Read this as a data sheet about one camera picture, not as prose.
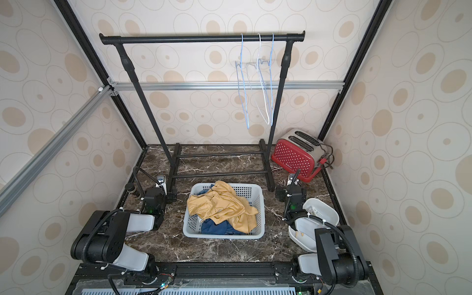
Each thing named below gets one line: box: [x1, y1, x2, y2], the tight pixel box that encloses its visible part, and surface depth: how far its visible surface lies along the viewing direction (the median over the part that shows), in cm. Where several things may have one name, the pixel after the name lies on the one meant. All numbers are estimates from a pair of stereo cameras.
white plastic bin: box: [288, 197, 340, 252], surface depth 65 cm
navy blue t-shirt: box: [200, 218, 248, 235], surface depth 79 cm
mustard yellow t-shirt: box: [186, 180, 259, 235], surface depth 79 cm
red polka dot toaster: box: [271, 128, 327, 183], surface depth 99 cm
